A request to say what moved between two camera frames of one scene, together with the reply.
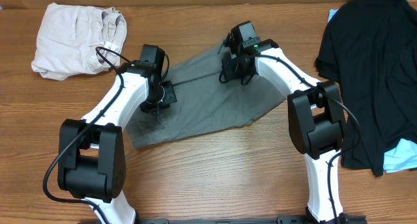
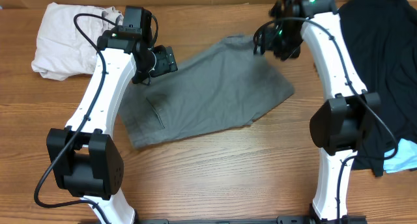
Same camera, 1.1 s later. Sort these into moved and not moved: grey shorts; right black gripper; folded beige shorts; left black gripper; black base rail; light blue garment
Moved: left black gripper; right black gripper
Not moved: black base rail; grey shorts; folded beige shorts; light blue garment
